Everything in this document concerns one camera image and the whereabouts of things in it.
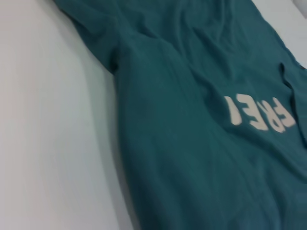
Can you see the teal t-shirt with white lettering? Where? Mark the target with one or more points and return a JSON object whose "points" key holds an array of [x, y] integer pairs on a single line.
{"points": [[192, 119]]}

